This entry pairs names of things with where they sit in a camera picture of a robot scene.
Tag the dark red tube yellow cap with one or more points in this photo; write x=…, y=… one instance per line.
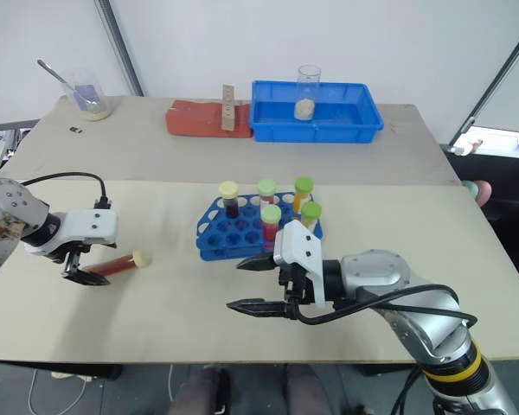
x=229, y=190

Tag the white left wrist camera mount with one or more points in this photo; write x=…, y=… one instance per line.
x=86, y=225

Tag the metal spatula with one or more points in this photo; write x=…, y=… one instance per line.
x=54, y=72

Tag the red-brown cloth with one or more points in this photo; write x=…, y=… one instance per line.
x=190, y=121

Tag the grey metal pole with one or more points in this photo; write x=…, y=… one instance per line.
x=497, y=73
x=121, y=47

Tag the blue test tube rack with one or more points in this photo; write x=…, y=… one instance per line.
x=225, y=242

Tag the clear beaker with powder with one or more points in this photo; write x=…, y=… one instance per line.
x=305, y=108

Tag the glass beaker with purple label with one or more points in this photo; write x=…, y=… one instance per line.
x=91, y=104

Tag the pale green ball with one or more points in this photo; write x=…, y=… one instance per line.
x=470, y=188

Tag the small black clip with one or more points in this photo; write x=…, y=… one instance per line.
x=76, y=129

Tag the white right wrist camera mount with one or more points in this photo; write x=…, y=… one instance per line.
x=300, y=246

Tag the yellow tube green cap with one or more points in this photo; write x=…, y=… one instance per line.
x=311, y=212

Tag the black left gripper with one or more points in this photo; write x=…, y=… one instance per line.
x=73, y=257

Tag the orange tube green cap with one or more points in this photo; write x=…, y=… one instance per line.
x=304, y=186

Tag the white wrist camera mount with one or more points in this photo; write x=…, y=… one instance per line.
x=86, y=225
x=300, y=246

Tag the red tube with cream cap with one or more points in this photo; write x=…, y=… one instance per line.
x=117, y=265

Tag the blue plastic tray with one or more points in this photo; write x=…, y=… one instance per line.
x=277, y=125

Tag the pink ball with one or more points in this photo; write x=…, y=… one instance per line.
x=484, y=192

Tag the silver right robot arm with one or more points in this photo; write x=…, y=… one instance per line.
x=372, y=276

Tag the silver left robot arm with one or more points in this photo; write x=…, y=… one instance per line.
x=8, y=203

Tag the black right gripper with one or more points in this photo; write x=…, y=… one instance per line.
x=296, y=285

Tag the red tube pale green cap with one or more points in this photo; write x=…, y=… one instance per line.
x=267, y=188
x=271, y=214

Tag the wooden strip with holes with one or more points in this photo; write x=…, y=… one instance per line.
x=228, y=108

